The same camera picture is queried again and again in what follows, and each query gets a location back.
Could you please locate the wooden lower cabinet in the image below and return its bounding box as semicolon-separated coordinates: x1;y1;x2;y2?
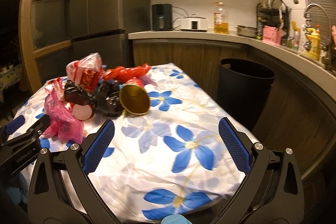
133;39;248;99

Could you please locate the wooden glass door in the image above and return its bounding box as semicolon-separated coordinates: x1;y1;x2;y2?
19;0;74;93

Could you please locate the pink utensil holder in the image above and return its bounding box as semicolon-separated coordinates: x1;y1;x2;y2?
262;26;281;45

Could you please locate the grey refrigerator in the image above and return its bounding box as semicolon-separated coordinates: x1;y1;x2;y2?
70;0;150;68

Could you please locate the yellow detergent bottle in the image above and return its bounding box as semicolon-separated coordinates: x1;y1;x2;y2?
305;24;321;61

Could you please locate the black trash bin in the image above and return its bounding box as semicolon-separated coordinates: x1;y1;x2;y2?
217;59;275;131

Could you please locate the red white printed bag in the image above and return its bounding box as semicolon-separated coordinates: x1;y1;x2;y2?
66;52;104;92

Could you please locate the cooking oil bottle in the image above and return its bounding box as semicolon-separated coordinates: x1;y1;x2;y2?
214;2;229;34

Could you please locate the black dish rack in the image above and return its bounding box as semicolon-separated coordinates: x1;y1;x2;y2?
256;0;291;39

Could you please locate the black plastic bag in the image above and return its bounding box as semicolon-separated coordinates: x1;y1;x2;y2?
96;81;123;117
64;80;97;107

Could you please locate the pink paper cup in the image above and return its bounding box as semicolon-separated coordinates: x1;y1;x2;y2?
72;104;94;121

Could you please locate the white rice cooker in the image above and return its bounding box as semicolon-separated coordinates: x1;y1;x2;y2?
180;14;208;32

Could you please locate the gold paper cup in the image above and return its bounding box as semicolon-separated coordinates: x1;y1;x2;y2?
119;77;150;115

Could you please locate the black air fryer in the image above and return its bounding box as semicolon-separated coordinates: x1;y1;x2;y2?
151;3;173;31

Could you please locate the red plastic bag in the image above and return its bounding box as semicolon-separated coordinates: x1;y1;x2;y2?
102;64;151;84

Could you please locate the pink plastic bag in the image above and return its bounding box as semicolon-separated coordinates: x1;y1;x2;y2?
42;77;84;144

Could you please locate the steel bowl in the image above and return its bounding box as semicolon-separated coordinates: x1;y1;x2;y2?
236;25;257;38

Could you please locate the chrome faucet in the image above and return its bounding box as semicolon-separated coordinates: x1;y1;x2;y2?
303;3;335;60

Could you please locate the floral blue white tablecloth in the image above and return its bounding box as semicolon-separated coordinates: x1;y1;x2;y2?
7;62;261;223

